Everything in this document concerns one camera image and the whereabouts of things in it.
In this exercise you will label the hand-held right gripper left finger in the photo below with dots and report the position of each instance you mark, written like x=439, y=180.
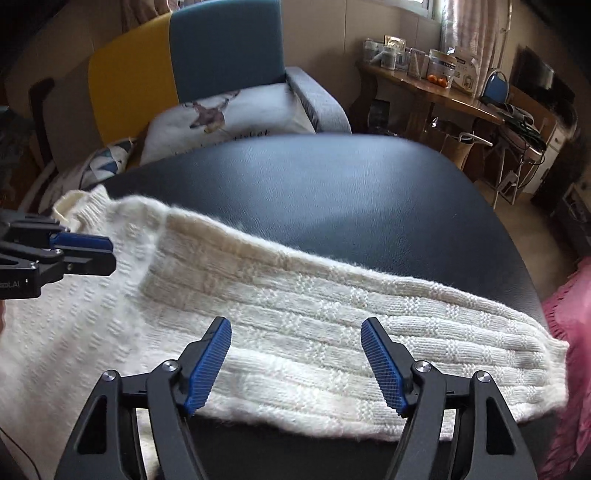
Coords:
x=210, y=369

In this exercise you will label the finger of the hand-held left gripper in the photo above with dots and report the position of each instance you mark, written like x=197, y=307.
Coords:
x=81, y=241
x=92, y=264

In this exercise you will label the grey yellow blue sofa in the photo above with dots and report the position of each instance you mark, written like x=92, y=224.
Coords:
x=221, y=55

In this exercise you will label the deer print pillow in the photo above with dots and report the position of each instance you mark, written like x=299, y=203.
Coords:
x=217, y=120

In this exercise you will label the pink ruffled bedspread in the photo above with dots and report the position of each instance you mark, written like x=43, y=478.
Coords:
x=568, y=369

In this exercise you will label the black television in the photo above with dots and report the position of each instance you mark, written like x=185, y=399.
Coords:
x=535, y=69

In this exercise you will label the wide window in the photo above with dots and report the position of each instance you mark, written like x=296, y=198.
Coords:
x=422, y=4

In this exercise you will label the white printed box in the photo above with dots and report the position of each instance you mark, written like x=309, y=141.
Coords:
x=466, y=69

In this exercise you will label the cream knit sweater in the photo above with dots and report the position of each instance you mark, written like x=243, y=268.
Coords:
x=300, y=300

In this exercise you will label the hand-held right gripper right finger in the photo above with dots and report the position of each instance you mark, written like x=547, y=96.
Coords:
x=385, y=369

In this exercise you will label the wooden desk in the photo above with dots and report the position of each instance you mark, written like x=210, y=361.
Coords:
x=438, y=99

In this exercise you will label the patterned curtain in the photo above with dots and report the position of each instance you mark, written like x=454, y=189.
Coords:
x=143, y=7
x=471, y=23

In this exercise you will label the geometric print pillow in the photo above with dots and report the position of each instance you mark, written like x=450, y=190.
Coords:
x=106, y=161

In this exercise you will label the clear plastic container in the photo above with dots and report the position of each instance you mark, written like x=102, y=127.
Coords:
x=415, y=62

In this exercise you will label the white cabinet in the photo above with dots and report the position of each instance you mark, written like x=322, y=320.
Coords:
x=556, y=138

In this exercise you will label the cluster of white jars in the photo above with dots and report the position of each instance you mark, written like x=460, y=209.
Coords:
x=383, y=55

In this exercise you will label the dark printed box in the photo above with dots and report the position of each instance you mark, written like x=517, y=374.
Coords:
x=378, y=115

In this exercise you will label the photo frame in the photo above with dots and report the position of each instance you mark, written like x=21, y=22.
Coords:
x=395, y=40

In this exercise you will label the metal folding stool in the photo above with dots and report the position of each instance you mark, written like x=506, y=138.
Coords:
x=512, y=157

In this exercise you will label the blue folding chair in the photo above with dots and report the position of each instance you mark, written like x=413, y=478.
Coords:
x=496, y=85

